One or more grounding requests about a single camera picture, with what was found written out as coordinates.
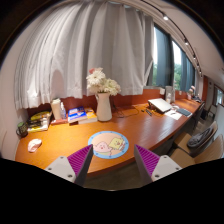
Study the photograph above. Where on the yellow and white book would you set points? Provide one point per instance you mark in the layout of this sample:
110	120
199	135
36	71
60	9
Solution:
91	116

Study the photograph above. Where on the silver laptop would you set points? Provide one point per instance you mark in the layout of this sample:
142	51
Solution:
160	105

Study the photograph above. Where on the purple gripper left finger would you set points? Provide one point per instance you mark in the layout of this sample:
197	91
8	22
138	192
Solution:
73	168

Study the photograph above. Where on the white computer mouse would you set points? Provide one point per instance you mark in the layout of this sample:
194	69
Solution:
34	144

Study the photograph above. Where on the round cartoon mouse pad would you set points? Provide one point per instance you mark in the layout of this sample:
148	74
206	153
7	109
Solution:
109	144

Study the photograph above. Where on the white curtain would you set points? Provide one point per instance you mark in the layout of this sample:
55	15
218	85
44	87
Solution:
76	37

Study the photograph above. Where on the dark grey curtain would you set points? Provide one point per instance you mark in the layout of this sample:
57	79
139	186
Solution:
164	75

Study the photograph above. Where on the wooden chair with cushion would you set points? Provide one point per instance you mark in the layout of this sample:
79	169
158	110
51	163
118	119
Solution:
202	147

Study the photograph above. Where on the dark tablet on desk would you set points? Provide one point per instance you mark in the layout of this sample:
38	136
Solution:
184	112

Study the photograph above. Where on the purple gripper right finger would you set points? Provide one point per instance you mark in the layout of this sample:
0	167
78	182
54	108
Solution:
153	167

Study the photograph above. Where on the white ceramic vase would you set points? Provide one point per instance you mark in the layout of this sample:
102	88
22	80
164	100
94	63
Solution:
103	107

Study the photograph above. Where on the white cylindrical container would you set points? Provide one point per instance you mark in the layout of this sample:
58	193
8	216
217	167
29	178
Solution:
56	109

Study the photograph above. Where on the white flower bouquet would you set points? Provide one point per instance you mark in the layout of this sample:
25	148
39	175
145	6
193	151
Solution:
97	82

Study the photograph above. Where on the clear spray bottle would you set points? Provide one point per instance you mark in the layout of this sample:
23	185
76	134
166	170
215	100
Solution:
63	111

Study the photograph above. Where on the white paper sheet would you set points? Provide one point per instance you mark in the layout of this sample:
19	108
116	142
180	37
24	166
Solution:
173	114

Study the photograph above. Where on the blue tissue box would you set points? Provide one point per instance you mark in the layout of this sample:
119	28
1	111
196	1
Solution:
76	114

